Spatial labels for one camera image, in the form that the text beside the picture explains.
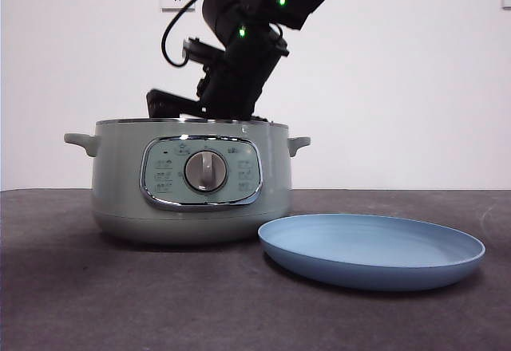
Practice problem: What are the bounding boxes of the pale green electric steamer pot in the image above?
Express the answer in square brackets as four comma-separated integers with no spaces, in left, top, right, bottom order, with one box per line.
[63,118,311,247]

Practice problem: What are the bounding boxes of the blue round plate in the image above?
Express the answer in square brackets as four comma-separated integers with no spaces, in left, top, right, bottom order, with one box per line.
[257,213,487,291]

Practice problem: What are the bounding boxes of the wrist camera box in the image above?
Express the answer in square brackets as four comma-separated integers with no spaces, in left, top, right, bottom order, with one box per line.
[181,36,227,69]

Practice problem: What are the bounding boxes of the thin black cable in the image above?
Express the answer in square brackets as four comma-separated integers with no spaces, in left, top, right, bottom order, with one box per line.
[161,0,232,69]

